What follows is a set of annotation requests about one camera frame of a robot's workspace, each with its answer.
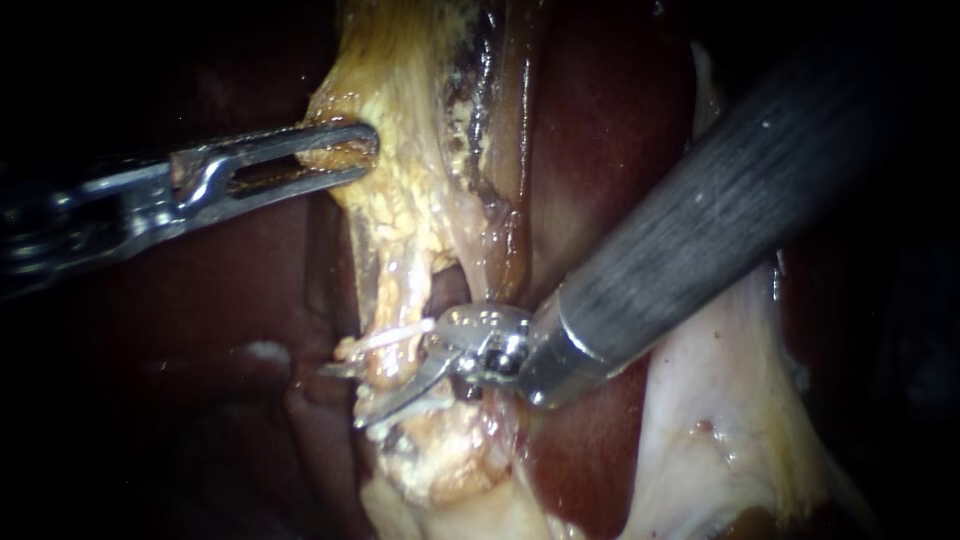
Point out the left arm instrument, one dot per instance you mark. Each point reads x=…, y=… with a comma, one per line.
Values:
x=82, y=217

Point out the right arm instrument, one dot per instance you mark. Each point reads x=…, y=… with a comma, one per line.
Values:
x=487, y=337

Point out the left arm instrument jaw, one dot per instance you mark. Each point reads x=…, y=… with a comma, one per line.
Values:
x=330, y=139

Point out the right arm instrument jaw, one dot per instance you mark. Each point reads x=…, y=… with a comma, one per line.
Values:
x=341, y=370
x=416, y=386

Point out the gallbladder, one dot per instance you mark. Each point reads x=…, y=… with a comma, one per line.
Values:
x=409, y=105

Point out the dark right arm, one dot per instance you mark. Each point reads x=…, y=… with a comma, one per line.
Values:
x=750, y=187

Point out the thin tube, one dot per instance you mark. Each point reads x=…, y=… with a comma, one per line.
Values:
x=391, y=292

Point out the white clip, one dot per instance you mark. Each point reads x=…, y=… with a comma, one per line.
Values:
x=397, y=335

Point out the pale fatty tissue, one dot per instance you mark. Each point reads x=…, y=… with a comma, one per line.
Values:
x=450, y=461
x=720, y=427

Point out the dark red liver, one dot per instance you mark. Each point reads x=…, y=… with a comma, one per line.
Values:
x=607, y=150

